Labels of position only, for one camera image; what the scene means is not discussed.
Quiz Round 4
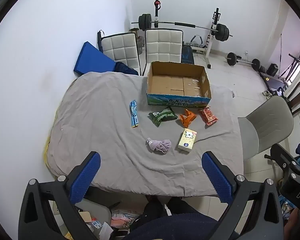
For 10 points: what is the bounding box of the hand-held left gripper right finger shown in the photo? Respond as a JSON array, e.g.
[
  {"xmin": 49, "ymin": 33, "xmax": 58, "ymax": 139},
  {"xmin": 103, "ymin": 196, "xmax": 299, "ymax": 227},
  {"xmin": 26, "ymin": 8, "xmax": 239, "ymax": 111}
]
[{"xmin": 201, "ymin": 151, "xmax": 283, "ymax": 240}]

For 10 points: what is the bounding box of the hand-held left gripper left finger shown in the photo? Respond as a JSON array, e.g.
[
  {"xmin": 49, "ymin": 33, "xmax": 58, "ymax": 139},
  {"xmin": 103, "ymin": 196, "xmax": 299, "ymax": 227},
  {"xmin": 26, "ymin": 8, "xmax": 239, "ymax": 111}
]
[{"xmin": 18, "ymin": 151, "xmax": 102, "ymax": 240}]

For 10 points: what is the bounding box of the person's right forearm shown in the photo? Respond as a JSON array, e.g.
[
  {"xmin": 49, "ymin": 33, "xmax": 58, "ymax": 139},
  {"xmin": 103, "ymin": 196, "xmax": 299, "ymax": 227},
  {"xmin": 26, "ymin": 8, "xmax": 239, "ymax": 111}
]
[{"xmin": 283, "ymin": 208, "xmax": 300, "ymax": 240}]

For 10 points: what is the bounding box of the grey shell chair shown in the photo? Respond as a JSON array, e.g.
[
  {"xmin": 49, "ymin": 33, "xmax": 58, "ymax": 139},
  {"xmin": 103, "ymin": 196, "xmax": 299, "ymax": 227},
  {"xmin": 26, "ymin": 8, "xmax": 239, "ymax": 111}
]
[{"xmin": 237, "ymin": 96, "xmax": 294, "ymax": 162}]

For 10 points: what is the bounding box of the grey table cloth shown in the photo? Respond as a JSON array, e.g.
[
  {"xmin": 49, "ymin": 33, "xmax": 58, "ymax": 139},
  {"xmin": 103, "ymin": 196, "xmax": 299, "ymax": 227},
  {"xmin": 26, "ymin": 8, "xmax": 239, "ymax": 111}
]
[{"xmin": 44, "ymin": 72, "xmax": 245, "ymax": 198}]

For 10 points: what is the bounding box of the yellow underlay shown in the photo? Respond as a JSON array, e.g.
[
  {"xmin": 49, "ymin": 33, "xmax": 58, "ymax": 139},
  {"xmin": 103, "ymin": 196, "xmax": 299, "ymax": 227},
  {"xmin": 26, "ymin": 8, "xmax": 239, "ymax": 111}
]
[{"xmin": 42, "ymin": 105, "xmax": 59, "ymax": 178}]

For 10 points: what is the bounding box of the pile of paper scraps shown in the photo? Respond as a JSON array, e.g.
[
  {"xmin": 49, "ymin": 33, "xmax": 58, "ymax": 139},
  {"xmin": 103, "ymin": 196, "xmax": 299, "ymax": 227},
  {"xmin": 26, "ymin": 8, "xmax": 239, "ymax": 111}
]
[{"xmin": 64, "ymin": 211, "xmax": 114, "ymax": 240}]

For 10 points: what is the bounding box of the cream tissue pack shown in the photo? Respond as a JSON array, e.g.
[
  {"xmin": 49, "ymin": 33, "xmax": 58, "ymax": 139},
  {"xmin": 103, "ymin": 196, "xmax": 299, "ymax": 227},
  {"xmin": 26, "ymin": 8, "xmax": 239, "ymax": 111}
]
[{"xmin": 177, "ymin": 128, "xmax": 198, "ymax": 153}]

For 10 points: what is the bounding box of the pink packet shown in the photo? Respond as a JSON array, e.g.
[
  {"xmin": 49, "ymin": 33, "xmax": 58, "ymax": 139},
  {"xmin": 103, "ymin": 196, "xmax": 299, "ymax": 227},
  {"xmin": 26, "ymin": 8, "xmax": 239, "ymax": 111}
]
[{"xmin": 111, "ymin": 209, "xmax": 140, "ymax": 229}]

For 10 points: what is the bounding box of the red snack packet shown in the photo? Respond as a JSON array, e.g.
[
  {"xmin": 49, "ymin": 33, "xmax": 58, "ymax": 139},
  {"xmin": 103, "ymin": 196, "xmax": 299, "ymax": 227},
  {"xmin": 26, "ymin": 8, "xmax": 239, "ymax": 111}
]
[{"xmin": 197, "ymin": 106, "xmax": 219, "ymax": 127}]

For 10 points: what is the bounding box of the person's dark clothing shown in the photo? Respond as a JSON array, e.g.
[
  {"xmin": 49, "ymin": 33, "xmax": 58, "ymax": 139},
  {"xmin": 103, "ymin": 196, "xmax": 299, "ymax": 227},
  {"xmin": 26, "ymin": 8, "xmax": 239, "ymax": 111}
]
[{"xmin": 128, "ymin": 196, "xmax": 240, "ymax": 240}]

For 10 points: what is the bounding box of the purple sock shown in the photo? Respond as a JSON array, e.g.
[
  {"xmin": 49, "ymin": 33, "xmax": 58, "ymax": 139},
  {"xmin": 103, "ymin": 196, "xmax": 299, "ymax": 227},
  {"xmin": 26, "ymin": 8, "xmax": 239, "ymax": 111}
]
[{"xmin": 146, "ymin": 138, "xmax": 172, "ymax": 154}]

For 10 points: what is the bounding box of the orange snack packet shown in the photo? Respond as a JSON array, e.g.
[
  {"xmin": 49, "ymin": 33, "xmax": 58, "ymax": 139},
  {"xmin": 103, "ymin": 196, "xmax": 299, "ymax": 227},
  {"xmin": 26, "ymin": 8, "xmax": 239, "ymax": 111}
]
[{"xmin": 179, "ymin": 108, "xmax": 197, "ymax": 128}]

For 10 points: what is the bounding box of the black treadmill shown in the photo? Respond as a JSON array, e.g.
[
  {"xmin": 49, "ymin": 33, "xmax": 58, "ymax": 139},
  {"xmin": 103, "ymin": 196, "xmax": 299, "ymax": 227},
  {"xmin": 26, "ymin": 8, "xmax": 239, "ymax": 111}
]
[{"xmin": 258, "ymin": 70, "xmax": 290, "ymax": 93}]

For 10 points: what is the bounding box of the blue snack packet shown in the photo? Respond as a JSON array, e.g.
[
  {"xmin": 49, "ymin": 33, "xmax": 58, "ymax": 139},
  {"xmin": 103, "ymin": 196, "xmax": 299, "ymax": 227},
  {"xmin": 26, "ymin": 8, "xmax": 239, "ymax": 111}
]
[{"xmin": 129, "ymin": 100, "xmax": 140, "ymax": 129}]

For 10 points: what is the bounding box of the green snack packet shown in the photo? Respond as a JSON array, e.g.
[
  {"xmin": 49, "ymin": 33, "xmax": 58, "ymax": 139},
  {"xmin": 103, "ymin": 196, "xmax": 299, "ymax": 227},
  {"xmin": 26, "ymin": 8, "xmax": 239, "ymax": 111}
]
[{"xmin": 148, "ymin": 106, "xmax": 178, "ymax": 128}]

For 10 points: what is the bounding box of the black tripod stand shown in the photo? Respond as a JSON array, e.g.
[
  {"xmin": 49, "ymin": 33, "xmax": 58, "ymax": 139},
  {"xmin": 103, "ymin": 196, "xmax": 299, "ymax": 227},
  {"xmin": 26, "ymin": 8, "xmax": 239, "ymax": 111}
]
[{"xmin": 279, "ymin": 32, "xmax": 300, "ymax": 80}]

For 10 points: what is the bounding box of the small black box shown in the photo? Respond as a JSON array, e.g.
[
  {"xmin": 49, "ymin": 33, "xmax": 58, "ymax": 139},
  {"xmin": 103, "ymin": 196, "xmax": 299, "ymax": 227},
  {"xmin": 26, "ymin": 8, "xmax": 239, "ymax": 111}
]
[{"xmin": 267, "ymin": 63, "xmax": 279, "ymax": 77}]

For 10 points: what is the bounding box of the open cardboard box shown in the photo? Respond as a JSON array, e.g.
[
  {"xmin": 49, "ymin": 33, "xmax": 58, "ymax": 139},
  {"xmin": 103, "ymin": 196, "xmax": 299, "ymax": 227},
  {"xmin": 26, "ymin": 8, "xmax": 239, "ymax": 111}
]
[{"xmin": 146, "ymin": 61, "xmax": 213, "ymax": 107}]

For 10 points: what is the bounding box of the short barbell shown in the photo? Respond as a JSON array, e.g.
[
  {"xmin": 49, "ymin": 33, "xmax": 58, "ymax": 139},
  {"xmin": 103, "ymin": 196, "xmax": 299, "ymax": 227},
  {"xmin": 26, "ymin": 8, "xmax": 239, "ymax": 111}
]
[{"xmin": 224, "ymin": 52, "xmax": 262, "ymax": 71}]

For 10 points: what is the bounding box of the dark blue cloth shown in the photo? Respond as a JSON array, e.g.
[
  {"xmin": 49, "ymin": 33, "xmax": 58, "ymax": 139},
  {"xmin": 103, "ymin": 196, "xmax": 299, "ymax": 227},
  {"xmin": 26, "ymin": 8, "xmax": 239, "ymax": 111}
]
[{"xmin": 114, "ymin": 61, "xmax": 139, "ymax": 76}]

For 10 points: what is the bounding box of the blue foam mat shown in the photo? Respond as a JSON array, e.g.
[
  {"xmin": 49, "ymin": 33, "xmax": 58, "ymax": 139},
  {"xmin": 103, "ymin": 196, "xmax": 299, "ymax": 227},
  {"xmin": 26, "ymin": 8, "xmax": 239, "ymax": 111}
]
[{"xmin": 73, "ymin": 41, "xmax": 117, "ymax": 77}]

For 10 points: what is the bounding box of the white padded chair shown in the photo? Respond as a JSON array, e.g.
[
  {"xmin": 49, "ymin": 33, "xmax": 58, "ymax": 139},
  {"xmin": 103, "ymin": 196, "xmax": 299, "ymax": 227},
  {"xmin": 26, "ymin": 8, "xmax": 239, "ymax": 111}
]
[
  {"xmin": 142, "ymin": 28, "xmax": 184, "ymax": 77},
  {"xmin": 101, "ymin": 33, "xmax": 141, "ymax": 75}
]

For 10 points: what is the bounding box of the white weight bench rack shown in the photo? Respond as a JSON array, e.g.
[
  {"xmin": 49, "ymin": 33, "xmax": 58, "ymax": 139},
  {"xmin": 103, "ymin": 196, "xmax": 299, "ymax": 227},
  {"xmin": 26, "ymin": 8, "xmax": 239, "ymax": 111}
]
[{"xmin": 150, "ymin": 0, "xmax": 221, "ymax": 69}]

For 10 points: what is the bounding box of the long barbell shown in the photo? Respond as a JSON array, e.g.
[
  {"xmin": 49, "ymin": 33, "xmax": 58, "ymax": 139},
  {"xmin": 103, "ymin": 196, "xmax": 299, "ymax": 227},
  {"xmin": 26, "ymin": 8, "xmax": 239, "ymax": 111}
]
[{"xmin": 131, "ymin": 13, "xmax": 233, "ymax": 42}]

